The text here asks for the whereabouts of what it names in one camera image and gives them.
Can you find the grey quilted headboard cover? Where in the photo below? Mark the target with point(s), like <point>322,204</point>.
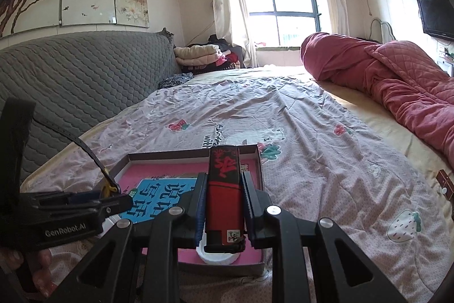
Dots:
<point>85,75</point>

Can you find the pink book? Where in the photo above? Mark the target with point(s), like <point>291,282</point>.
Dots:
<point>152,196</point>

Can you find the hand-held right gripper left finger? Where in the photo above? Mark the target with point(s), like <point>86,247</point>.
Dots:
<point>199,203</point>

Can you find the white chair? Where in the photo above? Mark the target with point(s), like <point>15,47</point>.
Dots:
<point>386,29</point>

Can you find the person's left hand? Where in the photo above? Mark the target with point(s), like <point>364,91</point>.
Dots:
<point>42,271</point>

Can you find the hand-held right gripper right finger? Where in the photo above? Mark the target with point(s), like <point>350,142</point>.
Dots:
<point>248,207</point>

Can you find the white ribbed cap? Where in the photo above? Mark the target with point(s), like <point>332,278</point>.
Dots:
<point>216,258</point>

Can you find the small brown case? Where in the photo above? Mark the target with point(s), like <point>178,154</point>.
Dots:
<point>447,182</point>

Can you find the pile of folded clothes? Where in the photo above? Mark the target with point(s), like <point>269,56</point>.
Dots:
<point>198,54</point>

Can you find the dark patterned cloth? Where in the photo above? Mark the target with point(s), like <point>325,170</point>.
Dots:
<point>175,80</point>

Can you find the red lighter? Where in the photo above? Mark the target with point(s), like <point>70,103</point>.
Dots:
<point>224,196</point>

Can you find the grey cardboard box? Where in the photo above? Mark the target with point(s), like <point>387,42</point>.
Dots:
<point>255,161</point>

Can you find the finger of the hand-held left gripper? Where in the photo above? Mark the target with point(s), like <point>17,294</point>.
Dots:
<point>115,206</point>
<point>78,197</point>

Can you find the black television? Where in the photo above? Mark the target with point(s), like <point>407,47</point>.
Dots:
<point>432,17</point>

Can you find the red quilted duvet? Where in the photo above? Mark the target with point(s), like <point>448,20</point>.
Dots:
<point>400,86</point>

